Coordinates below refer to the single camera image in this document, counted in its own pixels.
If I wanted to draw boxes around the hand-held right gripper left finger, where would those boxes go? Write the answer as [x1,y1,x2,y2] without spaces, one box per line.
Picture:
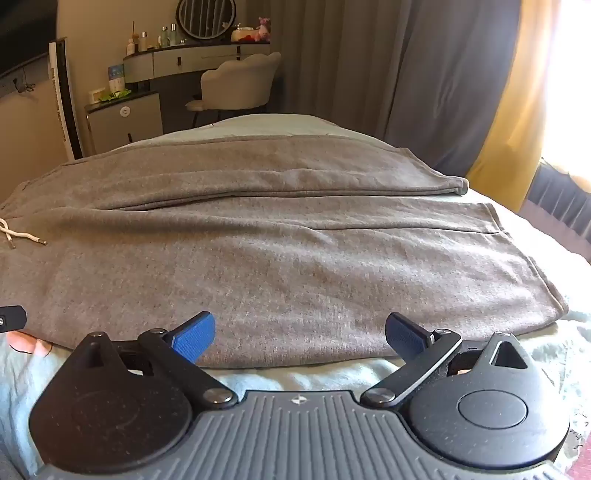
[74,311,237,411]

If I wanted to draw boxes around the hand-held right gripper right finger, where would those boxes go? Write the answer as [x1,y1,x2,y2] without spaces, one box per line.
[360,312,529,409]

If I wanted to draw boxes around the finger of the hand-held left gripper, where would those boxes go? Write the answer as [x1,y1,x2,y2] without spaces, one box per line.
[0,305,27,332]

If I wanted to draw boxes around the grey pants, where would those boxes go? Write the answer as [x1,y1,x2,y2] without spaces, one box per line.
[0,135,570,370]

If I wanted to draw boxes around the light green printed bedsheet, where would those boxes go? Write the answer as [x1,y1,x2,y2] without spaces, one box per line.
[0,113,591,480]

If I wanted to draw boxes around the dark pleated cloth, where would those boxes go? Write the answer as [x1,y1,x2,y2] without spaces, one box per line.
[525,158,591,267]

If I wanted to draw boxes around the tall white panel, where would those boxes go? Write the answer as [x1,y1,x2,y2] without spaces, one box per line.
[48,39,84,162]

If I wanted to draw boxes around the small grey cabinet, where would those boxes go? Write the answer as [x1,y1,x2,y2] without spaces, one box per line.
[84,90,164,156]

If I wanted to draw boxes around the yellow curtain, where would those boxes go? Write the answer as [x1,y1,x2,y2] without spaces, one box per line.
[465,0,563,214]

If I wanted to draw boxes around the beige shell-back chair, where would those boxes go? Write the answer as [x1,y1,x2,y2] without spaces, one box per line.
[185,52,282,126]

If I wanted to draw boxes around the grey curtain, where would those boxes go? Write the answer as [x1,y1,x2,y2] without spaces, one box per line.
[269,0,523,180]

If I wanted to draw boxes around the grey vanity desk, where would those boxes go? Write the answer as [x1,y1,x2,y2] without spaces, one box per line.
[122,42,271,85]

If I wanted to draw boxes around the round black-framed mirror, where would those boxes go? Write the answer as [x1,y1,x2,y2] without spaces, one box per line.
[177,0,238,39]

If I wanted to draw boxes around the black wall television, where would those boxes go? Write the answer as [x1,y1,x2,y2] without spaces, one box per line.
[0,0,59,77]

